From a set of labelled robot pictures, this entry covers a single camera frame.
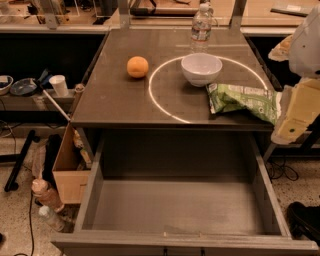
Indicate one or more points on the white plastic bottle on floor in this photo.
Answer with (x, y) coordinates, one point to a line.
(51, 218)

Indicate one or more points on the open grey top drawer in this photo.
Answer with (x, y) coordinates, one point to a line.
(155, 193)

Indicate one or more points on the orange fruit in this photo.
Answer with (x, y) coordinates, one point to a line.
(137, 67)

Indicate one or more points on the grey round dish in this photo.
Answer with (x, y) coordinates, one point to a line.
(23, 87)

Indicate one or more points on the black pole on floor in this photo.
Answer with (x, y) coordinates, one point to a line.
(11, 184)

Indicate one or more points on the black shoe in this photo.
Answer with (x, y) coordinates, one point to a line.
(304, 221)

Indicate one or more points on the green jalapeno chip bag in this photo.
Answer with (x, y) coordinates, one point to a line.
(263, 104)

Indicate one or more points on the white paper cup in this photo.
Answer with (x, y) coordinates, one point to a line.
(59, 85)

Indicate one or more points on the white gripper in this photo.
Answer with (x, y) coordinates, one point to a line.
(306, 50)

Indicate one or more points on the white ceramic bowl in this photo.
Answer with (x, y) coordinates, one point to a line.
(201, 69)

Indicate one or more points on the white stick tool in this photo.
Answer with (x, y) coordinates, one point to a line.
(39, 81)

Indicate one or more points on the small white side bowl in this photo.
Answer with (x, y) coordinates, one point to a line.
(5, 84)

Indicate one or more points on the clear plastic water bottle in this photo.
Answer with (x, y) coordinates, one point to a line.
(201, 29)

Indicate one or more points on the cardboard box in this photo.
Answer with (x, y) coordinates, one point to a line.
(70, 169)

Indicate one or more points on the brown plastic bottle on floor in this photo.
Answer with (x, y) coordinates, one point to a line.
(47, 195)

